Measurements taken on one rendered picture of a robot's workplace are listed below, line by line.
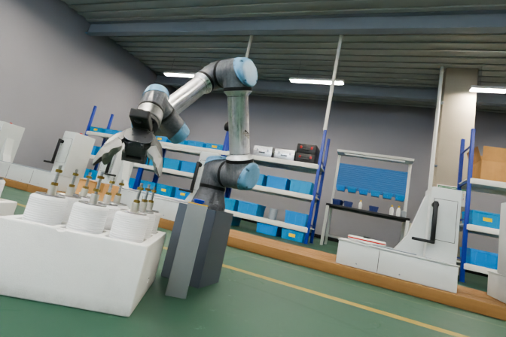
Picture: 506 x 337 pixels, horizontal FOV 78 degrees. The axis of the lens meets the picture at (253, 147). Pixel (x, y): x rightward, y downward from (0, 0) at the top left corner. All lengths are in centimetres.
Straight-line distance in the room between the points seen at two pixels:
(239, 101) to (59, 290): 83
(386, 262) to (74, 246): 217
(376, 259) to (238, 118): 175
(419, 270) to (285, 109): 791
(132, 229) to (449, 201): 233
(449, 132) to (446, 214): 459
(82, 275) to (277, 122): 918
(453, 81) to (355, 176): 276
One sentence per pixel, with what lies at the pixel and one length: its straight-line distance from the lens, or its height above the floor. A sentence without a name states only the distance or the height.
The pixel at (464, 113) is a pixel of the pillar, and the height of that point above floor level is 301.
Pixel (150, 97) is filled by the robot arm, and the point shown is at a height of 58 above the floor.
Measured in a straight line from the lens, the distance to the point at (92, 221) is 99.
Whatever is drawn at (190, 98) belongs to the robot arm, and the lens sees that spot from 123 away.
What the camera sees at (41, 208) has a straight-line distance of 104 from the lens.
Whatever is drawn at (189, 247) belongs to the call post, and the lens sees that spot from 115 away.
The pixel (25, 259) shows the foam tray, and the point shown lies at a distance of 102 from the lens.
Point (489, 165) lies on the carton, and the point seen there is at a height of 168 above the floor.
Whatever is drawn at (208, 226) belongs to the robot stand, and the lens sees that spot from 131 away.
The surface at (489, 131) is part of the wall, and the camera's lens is 986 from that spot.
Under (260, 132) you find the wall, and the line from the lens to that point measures 997.
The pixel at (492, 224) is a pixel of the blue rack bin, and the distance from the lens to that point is 556.
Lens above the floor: 33
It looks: 11 degrees up
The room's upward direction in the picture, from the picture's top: 12 degrees clockwise
